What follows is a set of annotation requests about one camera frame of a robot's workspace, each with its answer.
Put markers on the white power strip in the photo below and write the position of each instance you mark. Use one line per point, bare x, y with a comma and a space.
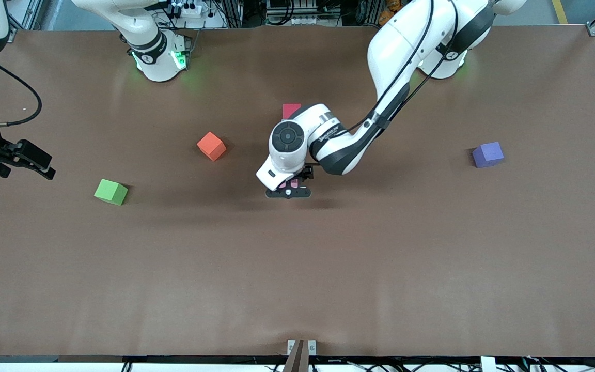
190, 9

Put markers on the white tag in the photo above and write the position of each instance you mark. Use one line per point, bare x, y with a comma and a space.
488, 364

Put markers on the purple foam block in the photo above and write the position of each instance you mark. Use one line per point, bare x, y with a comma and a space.
488, 154

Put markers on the brown mounting pole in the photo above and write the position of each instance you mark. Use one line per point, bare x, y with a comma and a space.
297, 359

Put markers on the orange foam block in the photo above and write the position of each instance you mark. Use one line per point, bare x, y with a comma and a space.
211, 146

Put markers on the red foam block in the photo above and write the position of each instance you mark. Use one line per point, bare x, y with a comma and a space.
290, 110

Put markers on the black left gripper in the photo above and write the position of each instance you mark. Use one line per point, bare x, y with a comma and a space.
307, 173

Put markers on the white vented device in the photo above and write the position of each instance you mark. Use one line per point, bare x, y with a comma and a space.
292, 13

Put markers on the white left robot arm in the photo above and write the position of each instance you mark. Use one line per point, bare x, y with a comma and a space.
395, 51

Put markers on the pink foam block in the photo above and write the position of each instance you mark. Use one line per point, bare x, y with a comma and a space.
294, 184

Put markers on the metal bracket plate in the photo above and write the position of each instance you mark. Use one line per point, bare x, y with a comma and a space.
291, 347

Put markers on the green foam block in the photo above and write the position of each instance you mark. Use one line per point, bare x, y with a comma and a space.
111, 191

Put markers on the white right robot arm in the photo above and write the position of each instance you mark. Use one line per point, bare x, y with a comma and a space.
147, 46

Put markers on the bag of orange fruit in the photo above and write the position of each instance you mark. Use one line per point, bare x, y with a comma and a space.
391, 11

